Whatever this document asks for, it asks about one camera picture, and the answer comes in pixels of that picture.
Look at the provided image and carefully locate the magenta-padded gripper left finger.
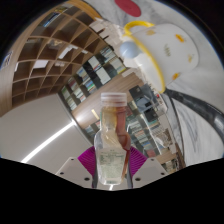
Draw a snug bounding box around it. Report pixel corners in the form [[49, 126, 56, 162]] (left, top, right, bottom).
[[54, 146, 99, 189]]

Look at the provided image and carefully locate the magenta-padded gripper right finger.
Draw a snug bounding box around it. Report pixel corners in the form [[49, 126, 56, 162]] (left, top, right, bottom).
[[124, 146, 168, 188]]

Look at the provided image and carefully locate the clear plastic drink bottle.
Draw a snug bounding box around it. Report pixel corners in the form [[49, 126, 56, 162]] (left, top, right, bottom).
[[93, 92, 133, 186]]

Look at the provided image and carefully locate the linear ceiling light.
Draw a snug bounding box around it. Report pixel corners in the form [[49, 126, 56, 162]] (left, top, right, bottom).
[[20, 121, 76, 164]]

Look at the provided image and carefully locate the dark grey building model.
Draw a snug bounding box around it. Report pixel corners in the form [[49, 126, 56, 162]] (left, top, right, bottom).
[[129, 84, 159, 121]]

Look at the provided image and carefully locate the narrow book-filled shelf unit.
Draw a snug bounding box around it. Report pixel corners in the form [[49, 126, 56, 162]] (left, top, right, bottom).
[[59, 46, 129, 113]]

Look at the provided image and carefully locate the pale blue small ball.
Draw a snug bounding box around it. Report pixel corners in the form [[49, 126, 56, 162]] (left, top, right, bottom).
[[119, 39, 143, 61]]

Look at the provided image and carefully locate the white mug yellow handle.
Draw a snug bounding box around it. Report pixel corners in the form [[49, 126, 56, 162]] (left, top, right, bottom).
[[119, 20, 200, 94]]

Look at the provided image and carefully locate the wall poster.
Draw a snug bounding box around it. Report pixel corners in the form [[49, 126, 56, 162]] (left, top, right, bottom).
[[0, 49, 14, 71]]

